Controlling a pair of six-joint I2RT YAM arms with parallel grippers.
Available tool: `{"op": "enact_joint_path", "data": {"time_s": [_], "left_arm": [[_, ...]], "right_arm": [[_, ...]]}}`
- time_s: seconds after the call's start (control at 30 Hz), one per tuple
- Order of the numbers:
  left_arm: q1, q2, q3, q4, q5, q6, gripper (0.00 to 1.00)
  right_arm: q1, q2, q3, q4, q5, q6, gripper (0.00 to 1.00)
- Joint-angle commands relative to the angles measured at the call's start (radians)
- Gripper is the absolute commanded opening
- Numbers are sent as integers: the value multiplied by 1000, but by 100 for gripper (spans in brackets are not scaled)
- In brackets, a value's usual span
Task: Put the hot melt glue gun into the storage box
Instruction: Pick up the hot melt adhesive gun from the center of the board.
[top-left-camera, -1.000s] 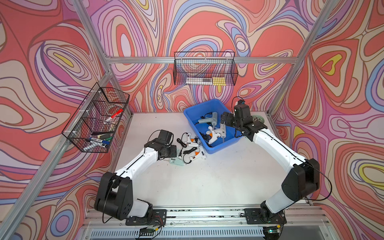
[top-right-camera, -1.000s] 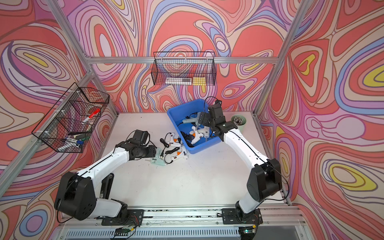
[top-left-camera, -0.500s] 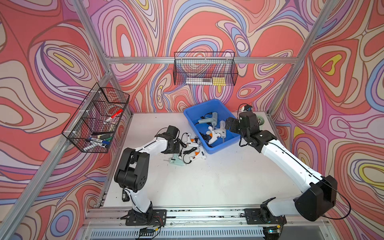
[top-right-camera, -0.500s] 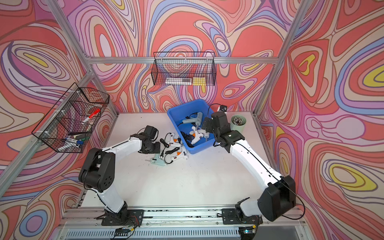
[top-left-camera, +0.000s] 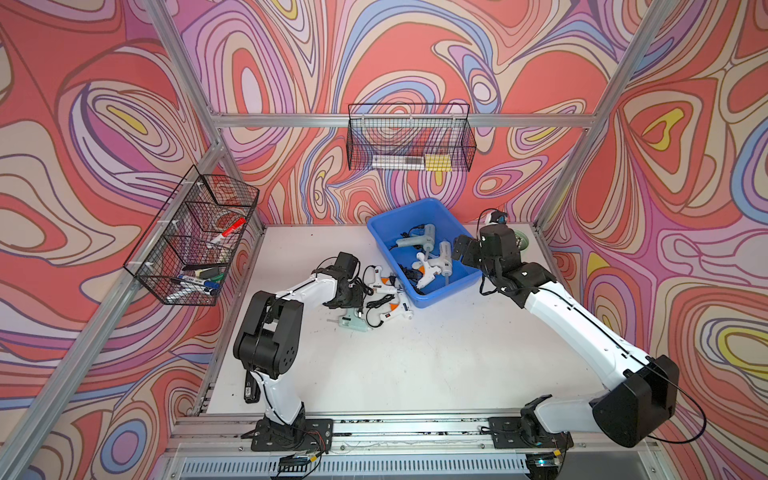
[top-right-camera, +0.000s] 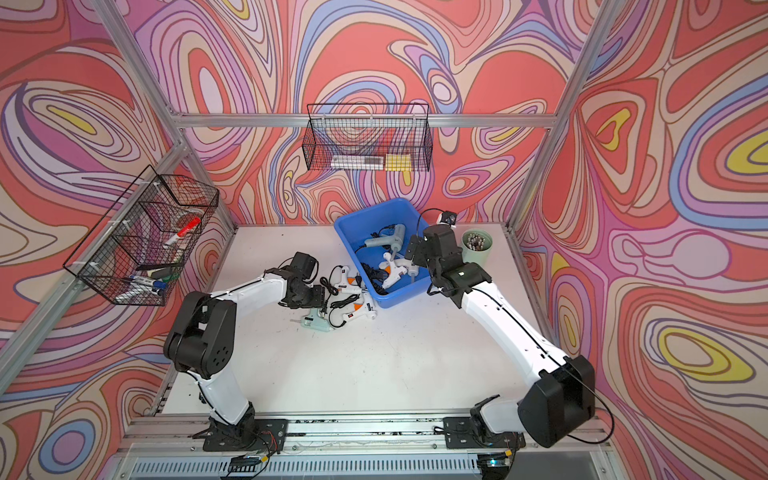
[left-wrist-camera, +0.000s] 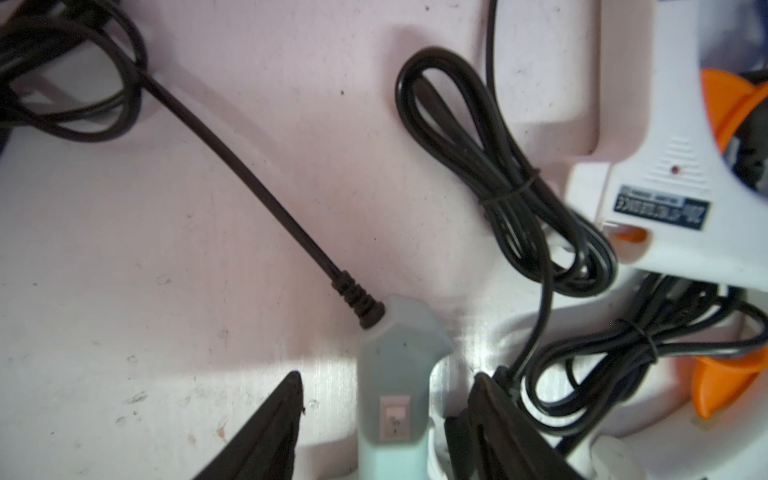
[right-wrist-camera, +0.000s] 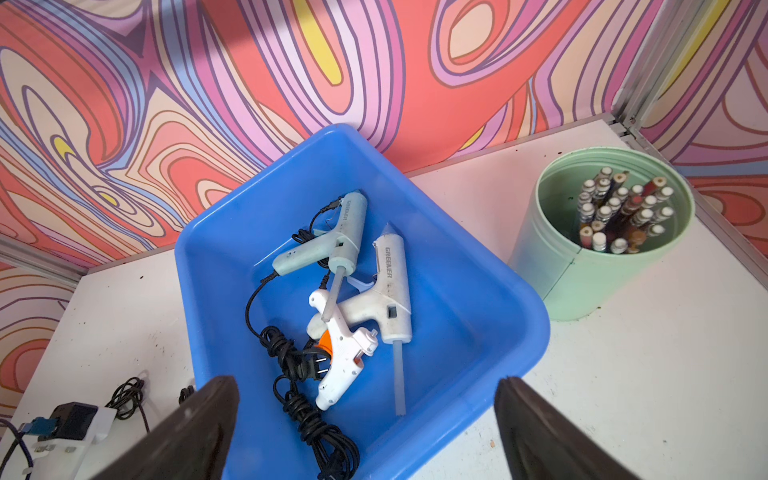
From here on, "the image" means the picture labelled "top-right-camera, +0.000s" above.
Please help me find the large mint glue gun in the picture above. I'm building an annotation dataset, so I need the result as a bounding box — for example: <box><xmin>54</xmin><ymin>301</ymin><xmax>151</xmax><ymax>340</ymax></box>
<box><xmin>360</xmin><ymin>223</ymin><xmax>406</xmax><ymax>254</ymax></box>

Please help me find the white orange glue gun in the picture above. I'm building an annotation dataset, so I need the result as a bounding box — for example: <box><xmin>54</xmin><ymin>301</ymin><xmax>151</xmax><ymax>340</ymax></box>
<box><xmin>340</xmin><ymin>301</ymin><xmax>377</xmax><ymax>322</ymax></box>

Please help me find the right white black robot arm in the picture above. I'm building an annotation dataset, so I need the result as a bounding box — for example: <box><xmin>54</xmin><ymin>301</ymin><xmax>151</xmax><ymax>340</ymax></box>
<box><xmin>405</xmin><ymin>223</ymin><xmax>596</xmax><ymax>448</ymax></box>

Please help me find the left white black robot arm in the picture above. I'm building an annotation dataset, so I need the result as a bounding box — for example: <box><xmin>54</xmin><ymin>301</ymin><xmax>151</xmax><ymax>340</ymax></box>
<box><xmin>163</xmin><ymin>252</ymin><xmax>325</xmax><ymax>434</ymax></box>

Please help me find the blue plastic storage box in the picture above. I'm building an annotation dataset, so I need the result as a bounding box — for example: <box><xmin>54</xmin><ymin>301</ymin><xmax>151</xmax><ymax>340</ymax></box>
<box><xmin>334</xmin><ymin>199</ymin><xmax>429</xmax><ymax>309</ymax></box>

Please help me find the yellow box in basket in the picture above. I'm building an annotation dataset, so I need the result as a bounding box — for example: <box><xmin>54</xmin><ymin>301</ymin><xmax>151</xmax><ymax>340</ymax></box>
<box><xmin>384</xmin><ymin>154</ymin><xmax>413</xmax><ymax>172</ymax></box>

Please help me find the white box in basket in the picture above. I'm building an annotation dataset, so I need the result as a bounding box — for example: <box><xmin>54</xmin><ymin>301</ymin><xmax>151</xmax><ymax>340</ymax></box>
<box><xmin>330</xmin><ymin>155</ymin><xmax>385</xmax><ymax>171</ymax></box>

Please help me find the green cylindrical holder cup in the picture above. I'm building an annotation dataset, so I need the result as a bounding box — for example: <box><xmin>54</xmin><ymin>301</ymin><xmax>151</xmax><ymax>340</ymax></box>
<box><xmin>461</xmin><ymin>229</ymin><xmax>493</xmax><ymax>267</ymax></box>

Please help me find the red marker pen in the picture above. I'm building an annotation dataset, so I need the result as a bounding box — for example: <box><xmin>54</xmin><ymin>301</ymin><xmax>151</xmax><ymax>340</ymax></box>
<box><xmin>163</xmin><ymin>217</ymin><xmax>201</xmax><ymax>248</ymax></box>

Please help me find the green marker pen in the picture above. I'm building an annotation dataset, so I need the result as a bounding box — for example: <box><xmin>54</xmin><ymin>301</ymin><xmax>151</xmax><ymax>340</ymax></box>
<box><xmin>158</xmin><ymin>272</ymin><xmax>181</xmax><ymax>283</ymax></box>

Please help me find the blue marker pen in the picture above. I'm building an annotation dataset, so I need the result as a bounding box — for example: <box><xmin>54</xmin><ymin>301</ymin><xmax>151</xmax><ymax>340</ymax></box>
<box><xmin>129</xmin><ymin>275</ymin><xmax>168</xmax><ymax>290</ymax></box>

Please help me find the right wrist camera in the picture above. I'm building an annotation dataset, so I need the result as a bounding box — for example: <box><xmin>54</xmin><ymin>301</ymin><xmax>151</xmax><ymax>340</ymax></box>
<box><xmin>437</xmin><ymin>210</ymin><xmax>457</xmax><ymax>227</ymax></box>

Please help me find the white glue gun with switch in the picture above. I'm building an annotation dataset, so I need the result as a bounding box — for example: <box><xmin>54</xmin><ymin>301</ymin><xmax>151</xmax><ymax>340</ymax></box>
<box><xmin>328</xmin><ymin>266</ymin><xmax>365</xmax><ymax>297</ymax></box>

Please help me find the black wire basket back wall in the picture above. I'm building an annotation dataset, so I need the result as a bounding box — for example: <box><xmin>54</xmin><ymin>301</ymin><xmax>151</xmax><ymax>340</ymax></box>
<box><xmin>302</xmin><ymin>101</ymin><xmax>433</xmax><ymax>172</ymax></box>

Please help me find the black wire basket wall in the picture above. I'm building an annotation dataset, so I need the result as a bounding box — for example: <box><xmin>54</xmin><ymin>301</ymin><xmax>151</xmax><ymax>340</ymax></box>
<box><xmin>302</xmin><ymin>101</ymin><xmax>433</xmax><ymax>172</ymax></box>
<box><xmin>63</xmin><ymin>166</ymin><xmax>219</xmax><ymax>306</ymax></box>

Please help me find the black wire basket left wall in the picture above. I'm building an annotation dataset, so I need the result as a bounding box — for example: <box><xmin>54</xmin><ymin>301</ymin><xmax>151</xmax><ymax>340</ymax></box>
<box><xmin>63</xmin><ymin>166</ymin><xmax>219</xmax><ymax>306</ymax></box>

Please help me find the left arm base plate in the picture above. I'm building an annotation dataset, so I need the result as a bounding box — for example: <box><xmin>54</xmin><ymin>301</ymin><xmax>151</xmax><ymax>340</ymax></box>
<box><xmin>196</xmin><ymin>418</ymin><xmax>288</xmax><ymax>453</ymax></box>

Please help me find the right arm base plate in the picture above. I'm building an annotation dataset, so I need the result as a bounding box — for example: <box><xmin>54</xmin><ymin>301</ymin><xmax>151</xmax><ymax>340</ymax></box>
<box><xmin>435</xmin><ymin>416</ymin><xmax>526</xmax><ymax>451</ymax></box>

